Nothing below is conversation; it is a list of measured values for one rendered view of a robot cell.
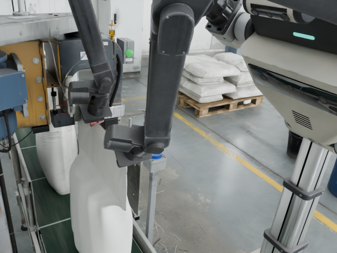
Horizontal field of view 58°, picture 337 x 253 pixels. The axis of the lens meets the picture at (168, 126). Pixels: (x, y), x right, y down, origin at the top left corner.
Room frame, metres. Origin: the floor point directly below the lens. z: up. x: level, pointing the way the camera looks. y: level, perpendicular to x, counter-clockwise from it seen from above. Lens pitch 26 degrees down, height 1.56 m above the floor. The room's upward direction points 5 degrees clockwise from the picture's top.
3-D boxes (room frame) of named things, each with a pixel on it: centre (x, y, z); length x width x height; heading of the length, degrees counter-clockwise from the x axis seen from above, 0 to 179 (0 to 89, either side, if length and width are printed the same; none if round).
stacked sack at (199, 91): (3.89, -0.50, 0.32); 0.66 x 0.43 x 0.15; 126
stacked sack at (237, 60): (4.44, -0.89, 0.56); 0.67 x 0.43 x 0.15; 34
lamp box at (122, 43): (1.23, 0.20, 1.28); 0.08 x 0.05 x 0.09; 34
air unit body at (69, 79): (1.04, 0.36, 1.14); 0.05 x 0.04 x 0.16; 124
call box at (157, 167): (1.18, 0.05, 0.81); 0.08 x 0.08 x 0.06; 34
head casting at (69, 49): (1.24, 0.39, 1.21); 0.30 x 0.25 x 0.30; 34
